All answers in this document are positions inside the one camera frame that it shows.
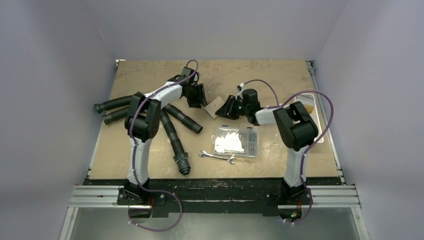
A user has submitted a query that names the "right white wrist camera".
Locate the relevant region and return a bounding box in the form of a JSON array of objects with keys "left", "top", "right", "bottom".
[{"left": 236, "top": 82, "right": 245, "bottom": 99}]

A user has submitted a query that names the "stack of cards in tray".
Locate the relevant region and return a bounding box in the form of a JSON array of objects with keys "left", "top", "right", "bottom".
[{"left": 297, "top": 95, "right": 315, "bottom": 114}]

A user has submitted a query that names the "black corrugated hose lower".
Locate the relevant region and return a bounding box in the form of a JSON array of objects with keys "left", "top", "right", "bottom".
[{"left": 102, "top": 107, "right": 128, "bottom": 126}]

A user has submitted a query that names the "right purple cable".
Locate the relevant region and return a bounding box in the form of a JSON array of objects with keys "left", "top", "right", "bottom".
[{"left": 236, "top": 79, "right": 335, "bottom": 226}]

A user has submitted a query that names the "black corrugated hose upper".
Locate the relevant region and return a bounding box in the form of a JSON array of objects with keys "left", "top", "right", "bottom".
[{"left": 94, "top": 95, "right": 133, "bottom": 115}]

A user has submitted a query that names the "black corrugated hose short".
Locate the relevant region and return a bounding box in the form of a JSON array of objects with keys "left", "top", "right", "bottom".
[{"left": 163, "top": 103, "right": 203, "bottom": 134}]

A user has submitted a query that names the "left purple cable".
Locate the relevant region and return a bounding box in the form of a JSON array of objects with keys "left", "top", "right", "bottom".
[{"left": 127, "top": 59, "right": 200, "bottom": 233}]

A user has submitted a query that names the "silver open-end wrench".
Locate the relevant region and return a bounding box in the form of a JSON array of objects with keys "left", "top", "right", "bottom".
[{"left": 198, "top": 150, "right": 236, "bottom": 165}]

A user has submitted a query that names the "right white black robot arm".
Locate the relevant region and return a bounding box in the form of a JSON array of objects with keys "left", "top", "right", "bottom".
[{"left": 215, "top": 88, "right": 319, "bottom": 204}]

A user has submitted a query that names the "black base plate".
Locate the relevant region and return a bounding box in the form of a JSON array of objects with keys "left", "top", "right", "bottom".
[{"left": 82, "top": 177, "right": 342, "bottom": 220}]

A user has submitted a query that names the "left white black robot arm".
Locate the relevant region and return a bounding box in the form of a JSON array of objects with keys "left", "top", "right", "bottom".
[{"left": 124, "top": 66, "right": 207, "bottom": 205}]

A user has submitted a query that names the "purple cable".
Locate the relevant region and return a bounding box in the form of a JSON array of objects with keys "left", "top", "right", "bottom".
[
  {"left": 127, "top": 59, "right": 200, "bottom": 233},
  {"left": 236, "top": 79, "right": 335, "bottom": 226}
]

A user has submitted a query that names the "black hose with coupling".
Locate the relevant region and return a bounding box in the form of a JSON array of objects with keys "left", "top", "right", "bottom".
[{"left": 158, "top": 109, "right": 192, "bottom": 176}]

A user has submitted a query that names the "aluminium frame rail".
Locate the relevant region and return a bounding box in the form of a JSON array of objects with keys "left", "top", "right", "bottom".
[{"left": 59, "top": 185, "right": 370, "bottom": 240}]

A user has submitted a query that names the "clear plastic screw box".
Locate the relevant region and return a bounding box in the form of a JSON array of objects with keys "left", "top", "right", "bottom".
[{"left": 213, "top": 125, "right": 260, "bottom": 158}]

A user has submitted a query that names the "white plastic tray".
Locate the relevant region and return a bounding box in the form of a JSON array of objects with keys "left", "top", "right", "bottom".
[{"left": 293, "top": 93, "right": 323, "bottom": 141}]

